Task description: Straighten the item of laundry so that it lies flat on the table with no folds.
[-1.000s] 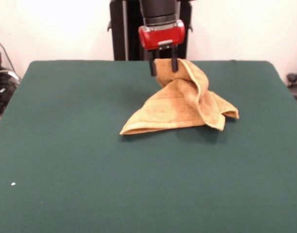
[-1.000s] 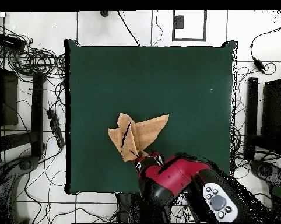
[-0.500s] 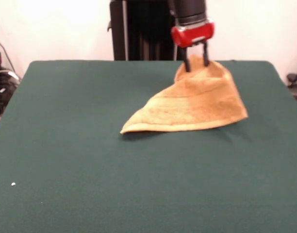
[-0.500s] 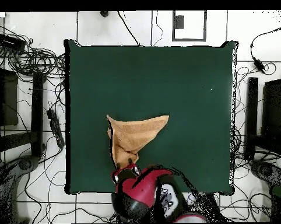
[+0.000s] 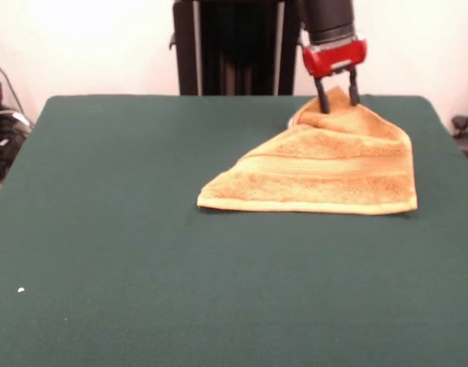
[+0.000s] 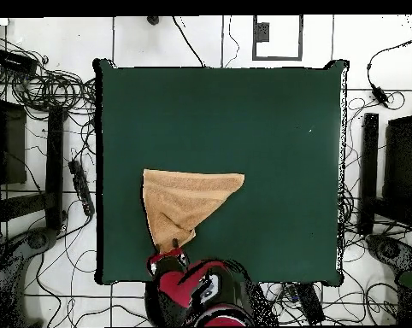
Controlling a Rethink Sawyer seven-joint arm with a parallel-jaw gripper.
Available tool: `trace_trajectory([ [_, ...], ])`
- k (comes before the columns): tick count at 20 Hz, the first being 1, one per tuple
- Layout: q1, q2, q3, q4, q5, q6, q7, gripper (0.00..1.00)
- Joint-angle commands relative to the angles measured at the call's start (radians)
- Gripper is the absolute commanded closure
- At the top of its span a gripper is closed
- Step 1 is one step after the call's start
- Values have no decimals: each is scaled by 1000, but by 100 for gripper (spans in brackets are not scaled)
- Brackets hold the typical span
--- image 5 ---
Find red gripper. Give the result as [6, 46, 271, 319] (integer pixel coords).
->
[300, 37, 370, 115]

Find tan terry towel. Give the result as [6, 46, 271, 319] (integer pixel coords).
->
[196, 86, 419, 216]

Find dark green table cloth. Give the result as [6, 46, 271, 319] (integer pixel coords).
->
[0, 94, 468, 367]

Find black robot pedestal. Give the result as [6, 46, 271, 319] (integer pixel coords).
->
[167, 0, 307, 96]

